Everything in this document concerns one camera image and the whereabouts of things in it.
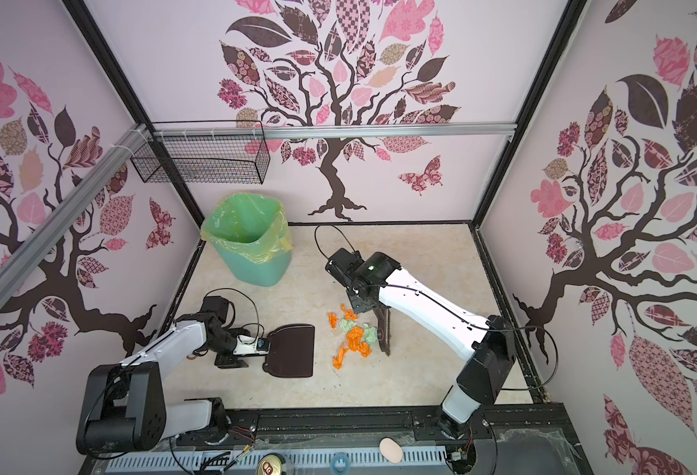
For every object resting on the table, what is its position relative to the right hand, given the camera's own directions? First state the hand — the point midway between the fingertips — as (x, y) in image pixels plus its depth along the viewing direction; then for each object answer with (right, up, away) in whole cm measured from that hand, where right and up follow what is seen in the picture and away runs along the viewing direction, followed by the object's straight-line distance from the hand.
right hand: (370, 295), depth 77 cm
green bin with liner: (-41, +18, +28) cm, 54 cm away
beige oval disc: (+5, -37, -7) cm, 38 cm away
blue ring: (-8, -40, -8) cm, 41 cm away
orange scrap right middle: (-4, -15, +12) cm, 20 cm away
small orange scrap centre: (-11, -10, +14) cm, 21 cm away
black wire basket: (-54, +45, +17) cm, 72 cm away
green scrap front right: (0, -14, +12) cm, 19 cm away
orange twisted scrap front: (-9, -20, +7) cm, 23 cm away
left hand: (-38, -19, +10) cm, 44 cm away
